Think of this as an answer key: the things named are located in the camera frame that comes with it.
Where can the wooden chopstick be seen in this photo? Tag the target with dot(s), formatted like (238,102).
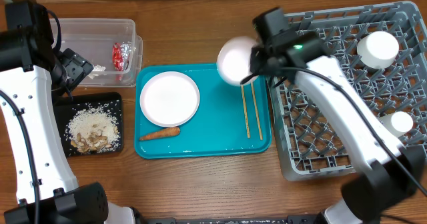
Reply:
(256,111)
(245,112)

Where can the red foil wrapper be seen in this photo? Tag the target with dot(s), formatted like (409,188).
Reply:
(120,55)

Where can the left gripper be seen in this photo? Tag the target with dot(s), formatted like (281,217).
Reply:
(78,66)

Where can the pink plate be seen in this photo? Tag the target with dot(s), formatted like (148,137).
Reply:
(169,99)

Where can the small white cup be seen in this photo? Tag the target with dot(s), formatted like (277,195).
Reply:
(398,123)

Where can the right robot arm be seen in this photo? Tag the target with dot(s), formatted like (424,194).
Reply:
(388,172)

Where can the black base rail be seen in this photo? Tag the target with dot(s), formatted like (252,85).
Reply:
(291,219)

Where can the clear plastic bin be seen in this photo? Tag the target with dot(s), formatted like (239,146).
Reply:
(93,39)

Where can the left wooden chopstick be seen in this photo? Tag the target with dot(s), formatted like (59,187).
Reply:
(245,112)

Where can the orange carrot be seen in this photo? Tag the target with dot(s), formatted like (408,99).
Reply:
(164,133)

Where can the pink bowl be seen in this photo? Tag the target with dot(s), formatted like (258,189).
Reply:
(233,62)

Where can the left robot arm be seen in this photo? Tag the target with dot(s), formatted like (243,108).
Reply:
(35,70)

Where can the right wooden chopstick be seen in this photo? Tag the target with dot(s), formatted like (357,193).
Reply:
(256,111)

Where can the black tray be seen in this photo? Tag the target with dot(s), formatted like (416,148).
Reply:
(66,109)

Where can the rice and food scraps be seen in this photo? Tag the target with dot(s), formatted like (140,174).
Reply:
(93,130)

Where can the grey dishwasher rack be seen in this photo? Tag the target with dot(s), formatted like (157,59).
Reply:
(308,147)

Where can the large white bowl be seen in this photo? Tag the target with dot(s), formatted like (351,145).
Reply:
(378,50)

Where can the white tissue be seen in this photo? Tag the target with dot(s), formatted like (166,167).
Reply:
(96,71)

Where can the teal serving tray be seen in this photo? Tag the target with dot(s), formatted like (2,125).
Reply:
(217,128)

